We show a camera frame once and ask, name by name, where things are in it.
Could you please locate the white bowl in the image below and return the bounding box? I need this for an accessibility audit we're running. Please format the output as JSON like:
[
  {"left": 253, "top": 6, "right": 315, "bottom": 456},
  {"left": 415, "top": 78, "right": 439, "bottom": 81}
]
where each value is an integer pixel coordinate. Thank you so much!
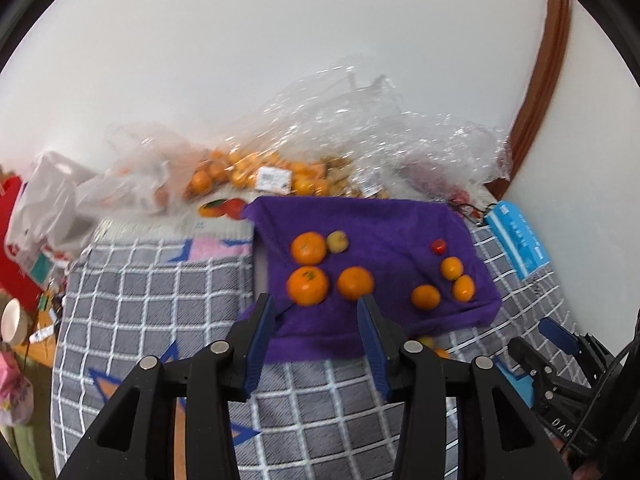
[{"left": 0, "top": 297, "right": 28, "bottom": 346}]

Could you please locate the crinkled clear plastic bag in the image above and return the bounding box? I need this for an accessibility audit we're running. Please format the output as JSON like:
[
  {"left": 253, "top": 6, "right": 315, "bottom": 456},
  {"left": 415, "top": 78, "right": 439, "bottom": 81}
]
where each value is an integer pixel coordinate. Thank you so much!
[{"left": 240, "top": 57, "right": 513, "bottom": 201}]

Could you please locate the grey checked blanket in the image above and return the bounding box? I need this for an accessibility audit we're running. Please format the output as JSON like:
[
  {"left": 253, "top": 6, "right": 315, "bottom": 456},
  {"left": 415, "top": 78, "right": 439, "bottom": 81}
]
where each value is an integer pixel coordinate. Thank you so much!
[{"left": 50, "top": 205, "right": 640, "bottom": 480}]

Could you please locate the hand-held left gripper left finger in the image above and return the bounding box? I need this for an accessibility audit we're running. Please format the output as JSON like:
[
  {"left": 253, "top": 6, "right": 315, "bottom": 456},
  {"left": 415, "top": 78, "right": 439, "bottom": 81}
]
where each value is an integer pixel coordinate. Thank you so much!
[{"left": 57, "top": 293, "right": 276, "bottom": 480}]

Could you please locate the purple towel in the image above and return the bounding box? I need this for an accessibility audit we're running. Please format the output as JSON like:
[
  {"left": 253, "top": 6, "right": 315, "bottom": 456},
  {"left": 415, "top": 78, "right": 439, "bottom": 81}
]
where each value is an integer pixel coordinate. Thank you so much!
[{"left": 237, "top": 196, "right": 502, "bottom": 365}]

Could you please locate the clear bag with white label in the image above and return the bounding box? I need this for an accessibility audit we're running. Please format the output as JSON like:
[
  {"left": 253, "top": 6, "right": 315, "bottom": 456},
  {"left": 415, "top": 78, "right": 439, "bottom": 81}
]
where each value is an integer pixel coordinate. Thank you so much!
[{"left": 80, "top": 122, "right": 351, "bottom": 216}]

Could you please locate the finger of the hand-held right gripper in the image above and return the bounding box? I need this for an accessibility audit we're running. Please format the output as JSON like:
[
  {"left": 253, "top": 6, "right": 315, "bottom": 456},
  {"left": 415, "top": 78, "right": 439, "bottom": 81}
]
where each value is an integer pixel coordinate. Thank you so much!
[
  {"left": 507, "top": 337, "right": 562, "bottom": 397},
  {"left": 538, "top": 316, "right": 614, "bottom": 369}
]

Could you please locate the pink patterned bag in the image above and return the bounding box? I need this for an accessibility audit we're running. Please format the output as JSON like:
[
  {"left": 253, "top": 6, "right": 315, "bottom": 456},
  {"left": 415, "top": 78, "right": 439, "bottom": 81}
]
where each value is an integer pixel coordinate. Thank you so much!
[{"left": 0, "top": 350, "right": 33, "bottom": 426}]

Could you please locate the large orange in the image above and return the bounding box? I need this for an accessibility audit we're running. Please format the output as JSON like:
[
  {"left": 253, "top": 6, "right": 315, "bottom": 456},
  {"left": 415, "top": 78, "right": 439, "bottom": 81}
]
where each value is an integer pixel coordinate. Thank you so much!
[{"left": 286, "top": 265, "right": 331, "bottom": 307}]

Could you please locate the pile of brown longans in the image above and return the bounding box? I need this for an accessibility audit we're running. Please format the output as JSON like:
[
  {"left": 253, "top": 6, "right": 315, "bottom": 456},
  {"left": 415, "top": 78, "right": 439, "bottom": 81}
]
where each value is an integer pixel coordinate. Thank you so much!
[{"left": 322, "top": 156, "right": 393, "bottom": 200}]

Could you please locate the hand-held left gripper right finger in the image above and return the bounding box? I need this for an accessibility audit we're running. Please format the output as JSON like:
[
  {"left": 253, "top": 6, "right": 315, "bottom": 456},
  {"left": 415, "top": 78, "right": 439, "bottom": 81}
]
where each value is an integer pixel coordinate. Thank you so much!
[{"left": 356, "top": 293, "right": 573, "bottom": 480}]

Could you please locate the white plastic bag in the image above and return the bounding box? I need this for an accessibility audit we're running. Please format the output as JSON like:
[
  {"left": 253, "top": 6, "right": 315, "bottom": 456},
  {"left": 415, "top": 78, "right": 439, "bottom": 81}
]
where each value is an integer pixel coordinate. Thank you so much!
[{"left": 5, "top": 150, "right": 98, "bottom": 286}]

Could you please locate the oblong orange kumquat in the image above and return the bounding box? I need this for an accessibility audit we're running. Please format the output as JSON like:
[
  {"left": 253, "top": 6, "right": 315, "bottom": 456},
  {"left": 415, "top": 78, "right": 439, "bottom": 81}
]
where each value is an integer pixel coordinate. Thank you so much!
[{"left": 452, "top": 275, "right": 476, "bottom": 303}]

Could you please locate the brown wooden frame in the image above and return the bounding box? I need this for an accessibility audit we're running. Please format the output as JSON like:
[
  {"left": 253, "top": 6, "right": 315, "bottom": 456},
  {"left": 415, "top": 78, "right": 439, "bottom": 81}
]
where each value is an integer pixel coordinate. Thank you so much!
[{"left": 487, "top": 0, "right": 572, "bottom": 201}]

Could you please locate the pile of bagged cherry tomatoes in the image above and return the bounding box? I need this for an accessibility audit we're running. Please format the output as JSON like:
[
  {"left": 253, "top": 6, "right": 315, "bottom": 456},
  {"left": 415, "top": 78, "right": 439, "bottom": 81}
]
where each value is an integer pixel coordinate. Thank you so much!
[{"left": 405, "top": 160, "right": 476, "bottom": 206}]

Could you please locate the blue tissue pack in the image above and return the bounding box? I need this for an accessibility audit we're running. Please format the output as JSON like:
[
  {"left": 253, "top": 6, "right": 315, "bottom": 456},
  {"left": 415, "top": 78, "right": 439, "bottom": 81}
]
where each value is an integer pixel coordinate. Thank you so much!
[{"left": 482, "top": 201, "right": 551, "bottom": 281}]

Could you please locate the red bag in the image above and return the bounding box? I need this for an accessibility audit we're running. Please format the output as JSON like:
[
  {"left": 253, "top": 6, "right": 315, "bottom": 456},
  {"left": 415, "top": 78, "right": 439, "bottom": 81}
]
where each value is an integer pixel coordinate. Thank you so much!
[{"left": 0, "top": 175, "right": 43, "bottom": 311}]

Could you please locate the pile of bagged kumquats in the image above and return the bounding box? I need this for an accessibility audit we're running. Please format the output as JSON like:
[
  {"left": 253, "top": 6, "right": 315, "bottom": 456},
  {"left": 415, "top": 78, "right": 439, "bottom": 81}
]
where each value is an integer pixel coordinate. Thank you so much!
[{"left": 185, "top": 147, "right": 333, "bottom": 198}]

